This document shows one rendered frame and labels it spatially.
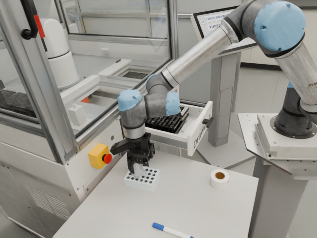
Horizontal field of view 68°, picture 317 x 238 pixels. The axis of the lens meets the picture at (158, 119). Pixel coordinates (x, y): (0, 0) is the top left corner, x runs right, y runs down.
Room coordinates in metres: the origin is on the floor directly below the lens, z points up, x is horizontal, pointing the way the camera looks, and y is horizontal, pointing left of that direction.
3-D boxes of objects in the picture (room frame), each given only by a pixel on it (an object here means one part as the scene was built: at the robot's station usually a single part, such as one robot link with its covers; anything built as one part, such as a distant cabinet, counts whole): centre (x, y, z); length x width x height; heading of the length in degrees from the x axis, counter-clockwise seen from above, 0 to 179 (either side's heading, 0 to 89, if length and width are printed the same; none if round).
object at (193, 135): (0.84, -0.18, 0.87); 0.29 x 0.02 x 0.11; 150
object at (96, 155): (0.71, 0.24, 0.88); 0.07 x 0.05 x 0.07; 150
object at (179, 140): (0.95, 0.00, 0.86); 0.40 x 0.26 x 0.06; 60
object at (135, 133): (0.66, 0.08, 1.03); 0.08 x 0.08 x 0.05
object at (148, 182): (0.66, 0.09, 0.78); 0.12 x 0.08 x 0.04; 68
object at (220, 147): (1.67, -0.56, 0.51); 0.50 x 0.45 x 1.02; 21
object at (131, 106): (0.65, 0.08, 1.11); 0.09 x 0.08 x 0.11; 94
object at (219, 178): (0.62, -0.21, 0.78); 0.07 x 0.07 x 0.04
